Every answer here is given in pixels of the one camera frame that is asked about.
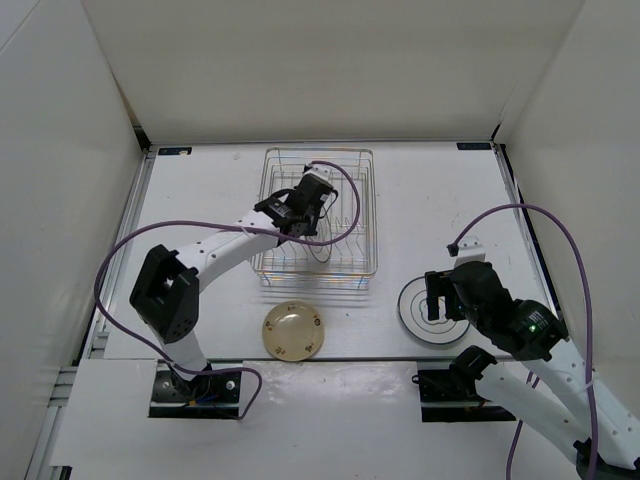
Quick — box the white plate teal rim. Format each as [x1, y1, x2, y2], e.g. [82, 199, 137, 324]
[396, 276, 470, 347]

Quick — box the beige patterned plate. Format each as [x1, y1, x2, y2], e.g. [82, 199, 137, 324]
[261, 301, 325, 362]

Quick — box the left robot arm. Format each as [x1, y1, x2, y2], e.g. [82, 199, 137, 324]
[129, 166, 335, 400]

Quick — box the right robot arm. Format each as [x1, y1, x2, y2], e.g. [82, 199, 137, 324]
[425, 261, 639, 479]

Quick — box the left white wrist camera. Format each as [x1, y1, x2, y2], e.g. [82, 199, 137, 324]
[303, 162, 331, 185]

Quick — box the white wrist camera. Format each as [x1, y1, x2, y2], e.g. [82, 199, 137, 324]
[454, 236, 486, 267]
[303, 162, 331, 185]

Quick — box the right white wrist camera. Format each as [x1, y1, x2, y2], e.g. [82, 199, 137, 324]
[454, 236, 486, 267]

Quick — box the silver wire dish rack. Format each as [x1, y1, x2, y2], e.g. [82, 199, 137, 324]
[251, 147, 378, 289]

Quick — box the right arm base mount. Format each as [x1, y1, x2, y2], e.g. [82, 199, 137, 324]
[411, 346, 515, 423]

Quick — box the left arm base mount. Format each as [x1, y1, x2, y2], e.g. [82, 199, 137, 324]
[148, 364, 242, 420]

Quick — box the aluminium table rail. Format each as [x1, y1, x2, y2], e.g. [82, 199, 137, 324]
[29, 144, 157, 471]

